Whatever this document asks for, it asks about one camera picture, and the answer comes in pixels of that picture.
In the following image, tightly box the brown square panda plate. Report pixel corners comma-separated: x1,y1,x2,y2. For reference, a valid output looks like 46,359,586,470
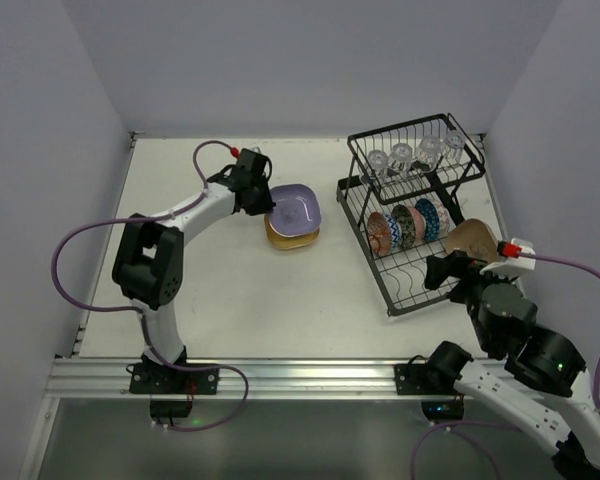
445,218,499,263

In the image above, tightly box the purple square panda plate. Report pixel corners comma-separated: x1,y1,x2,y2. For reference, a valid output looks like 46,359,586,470
267,183,322,238

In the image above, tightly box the yellow square panda plate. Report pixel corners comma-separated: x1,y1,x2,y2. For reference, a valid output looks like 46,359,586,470
264,216,320,251

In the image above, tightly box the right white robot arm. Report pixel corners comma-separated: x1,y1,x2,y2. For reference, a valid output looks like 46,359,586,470
424,242,600,479

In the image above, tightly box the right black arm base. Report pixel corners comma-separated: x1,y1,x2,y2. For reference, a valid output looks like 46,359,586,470
393,341,473,423

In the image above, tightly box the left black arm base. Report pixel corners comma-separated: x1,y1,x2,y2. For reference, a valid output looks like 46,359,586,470
125,358,219,426

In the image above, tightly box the blue dotted small bowl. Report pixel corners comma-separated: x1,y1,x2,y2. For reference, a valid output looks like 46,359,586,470
415,198,440,242

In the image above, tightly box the dark green small bowl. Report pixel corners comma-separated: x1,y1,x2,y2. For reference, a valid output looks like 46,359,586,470
391,204,418,249

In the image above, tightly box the clear glass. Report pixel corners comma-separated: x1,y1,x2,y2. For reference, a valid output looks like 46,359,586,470
414,136,442,172
441,130,466,164
389,143,413,176
366,150,389,184

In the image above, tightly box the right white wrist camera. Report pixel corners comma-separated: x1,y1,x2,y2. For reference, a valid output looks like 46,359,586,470
480,238,536,279

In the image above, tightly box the black wire dish rack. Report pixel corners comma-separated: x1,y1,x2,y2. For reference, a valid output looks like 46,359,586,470
336,113,486,317

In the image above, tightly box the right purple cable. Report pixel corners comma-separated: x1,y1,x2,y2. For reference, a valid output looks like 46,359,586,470
410,239,600,480

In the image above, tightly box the aluminium mounting rail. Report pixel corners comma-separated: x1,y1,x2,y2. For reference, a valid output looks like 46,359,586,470
42,357,571,401

